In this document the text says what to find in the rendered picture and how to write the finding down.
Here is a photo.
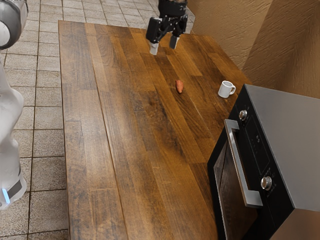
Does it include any white mug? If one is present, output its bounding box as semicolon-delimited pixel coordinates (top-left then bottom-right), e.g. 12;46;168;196
217;80;237;99

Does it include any black oven with silver handle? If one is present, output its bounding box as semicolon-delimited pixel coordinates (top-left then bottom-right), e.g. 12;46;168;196
206;83;320;240

